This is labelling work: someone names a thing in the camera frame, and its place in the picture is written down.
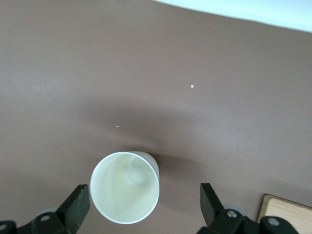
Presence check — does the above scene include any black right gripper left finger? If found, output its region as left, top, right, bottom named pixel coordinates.
left=17, top=184, right=91, bottom=234

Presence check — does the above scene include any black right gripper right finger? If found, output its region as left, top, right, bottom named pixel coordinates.
left=199, top=182, right=259, bottom=234

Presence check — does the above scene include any white plastic cup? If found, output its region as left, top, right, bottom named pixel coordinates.
left=89, top=151, right=161, bottom=225

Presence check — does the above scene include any bamboo cutting board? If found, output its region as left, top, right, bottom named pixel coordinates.
left=257, top=194, right=312, bottom=234

